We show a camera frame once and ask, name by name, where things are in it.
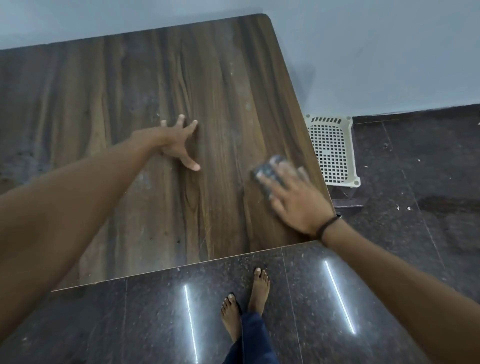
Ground person's left hand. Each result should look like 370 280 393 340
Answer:
148 114 201 172

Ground person's right hand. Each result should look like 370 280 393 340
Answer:
256 165 337 238

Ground person's right forearm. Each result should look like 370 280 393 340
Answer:
321 218 480 364

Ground person's left forearm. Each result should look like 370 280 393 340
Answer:
0 127 163 343

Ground black wristband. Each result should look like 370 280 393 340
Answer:
316 215 344 243

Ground metal table leg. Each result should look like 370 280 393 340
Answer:
331 185 365 217

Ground white plastic lattice basket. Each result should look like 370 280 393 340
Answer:
303 113 362 188

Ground person's right foot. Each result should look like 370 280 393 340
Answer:
247 267 271 318

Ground person's foot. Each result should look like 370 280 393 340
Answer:
220 293 243 344
247 267 271 318

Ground person's left foot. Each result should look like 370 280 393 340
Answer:
220 293 243 344

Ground blue jeans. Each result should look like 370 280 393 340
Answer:
223 312 280 364

